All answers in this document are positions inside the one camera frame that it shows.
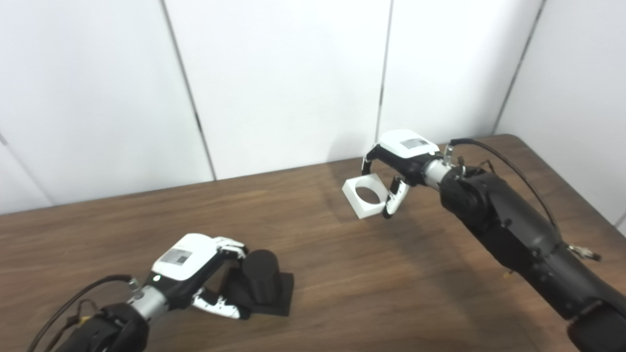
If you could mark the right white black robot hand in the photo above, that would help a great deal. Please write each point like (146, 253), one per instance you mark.
(406, 146)

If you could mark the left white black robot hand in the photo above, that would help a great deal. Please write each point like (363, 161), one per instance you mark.
(181, 259)

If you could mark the white square piece with hole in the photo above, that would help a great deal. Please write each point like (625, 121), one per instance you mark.
(359, 208)

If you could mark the black peg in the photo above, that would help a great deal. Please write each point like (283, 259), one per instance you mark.
(261, 278)

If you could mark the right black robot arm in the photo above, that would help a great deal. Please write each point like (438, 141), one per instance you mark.
(513, 230)

